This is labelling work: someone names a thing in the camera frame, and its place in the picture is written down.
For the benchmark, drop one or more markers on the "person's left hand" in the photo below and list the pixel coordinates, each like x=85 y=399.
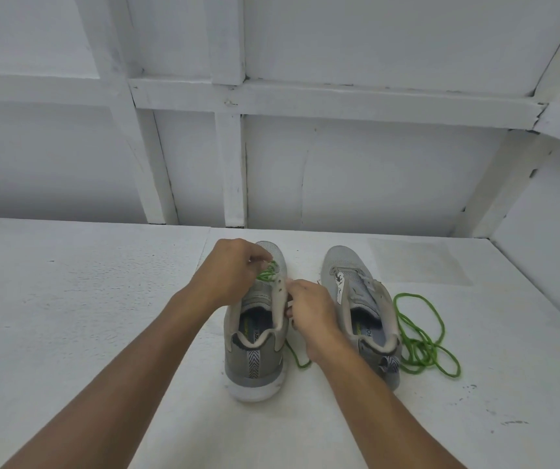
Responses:
x=226 y=273

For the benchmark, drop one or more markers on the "person's left forearm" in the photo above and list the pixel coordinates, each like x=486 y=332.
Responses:
x=128 y=376

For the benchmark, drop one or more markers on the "green shoelace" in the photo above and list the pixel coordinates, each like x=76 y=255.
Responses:
x=266 y=274
x=424 y=349

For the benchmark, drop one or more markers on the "person's right hand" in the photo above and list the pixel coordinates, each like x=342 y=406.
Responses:
x=316 y=317

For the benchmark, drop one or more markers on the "person's right thumb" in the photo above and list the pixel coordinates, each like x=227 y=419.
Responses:
x=300 y=286

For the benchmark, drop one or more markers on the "grey mesh sneaker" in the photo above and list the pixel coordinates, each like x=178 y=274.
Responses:
x=358 y=288
x=255 y=356

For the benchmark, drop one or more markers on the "person's left fingers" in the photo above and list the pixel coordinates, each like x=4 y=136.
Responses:
x=260 y=256

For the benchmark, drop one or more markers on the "person's right forearm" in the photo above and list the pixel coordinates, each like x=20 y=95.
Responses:
x=377 y=415

